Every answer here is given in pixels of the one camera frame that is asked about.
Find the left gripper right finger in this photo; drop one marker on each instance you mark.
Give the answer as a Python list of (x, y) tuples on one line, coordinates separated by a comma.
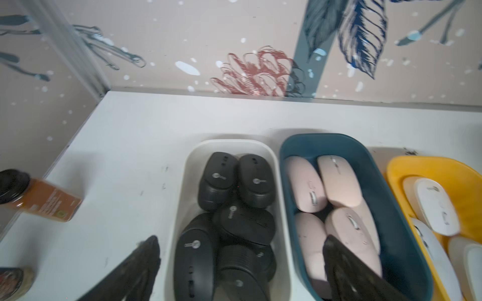
[(351, 279)]

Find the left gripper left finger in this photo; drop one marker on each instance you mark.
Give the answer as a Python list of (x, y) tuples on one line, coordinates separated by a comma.
[(134, 278)]

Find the pink mouse top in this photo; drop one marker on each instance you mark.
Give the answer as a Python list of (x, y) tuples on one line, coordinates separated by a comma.
[(346, 225)]

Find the pink mouse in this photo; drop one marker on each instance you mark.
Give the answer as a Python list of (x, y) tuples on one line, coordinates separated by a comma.
[(307, 187), (312, 235), (365, 215), (346, 225), (342, 187)]

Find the black mouse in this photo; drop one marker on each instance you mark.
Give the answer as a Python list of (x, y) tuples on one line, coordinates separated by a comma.
[(267, 260), (218, 182), (195, 260), (240, 274), (256, 186), (238, 223)]

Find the white mouse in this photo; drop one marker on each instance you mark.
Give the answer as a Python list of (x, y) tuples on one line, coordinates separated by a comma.
[(465, 256), (446, 284), (432, 205)]

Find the teal storage box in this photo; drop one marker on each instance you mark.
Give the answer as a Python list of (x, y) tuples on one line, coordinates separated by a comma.
[(403, 263)]

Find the white storage box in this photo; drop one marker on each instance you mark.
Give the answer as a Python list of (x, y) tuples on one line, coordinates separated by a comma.
[(280, 286)]

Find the yellow storage box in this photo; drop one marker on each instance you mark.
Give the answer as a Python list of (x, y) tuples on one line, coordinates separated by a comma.
[(461, 182)]

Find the dark spice bottle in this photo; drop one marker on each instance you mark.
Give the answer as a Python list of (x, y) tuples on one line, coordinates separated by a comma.
[(15, 282)]

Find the brown spice bottle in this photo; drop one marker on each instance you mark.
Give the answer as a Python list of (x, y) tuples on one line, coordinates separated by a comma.
[(36, 196)]

